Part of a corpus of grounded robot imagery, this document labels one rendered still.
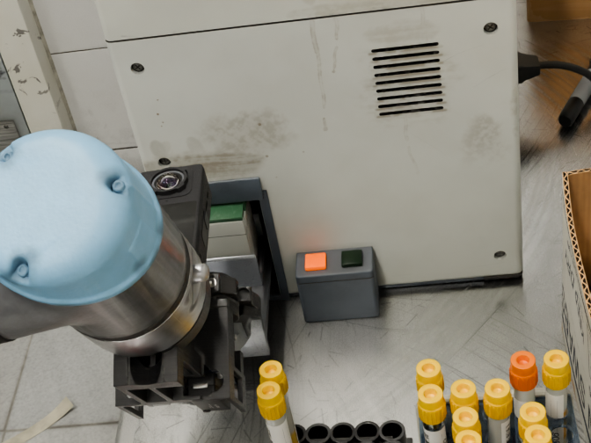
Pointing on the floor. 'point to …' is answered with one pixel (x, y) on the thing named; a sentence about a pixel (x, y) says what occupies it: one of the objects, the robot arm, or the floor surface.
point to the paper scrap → (42, 423)
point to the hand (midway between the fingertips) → (218, 337)
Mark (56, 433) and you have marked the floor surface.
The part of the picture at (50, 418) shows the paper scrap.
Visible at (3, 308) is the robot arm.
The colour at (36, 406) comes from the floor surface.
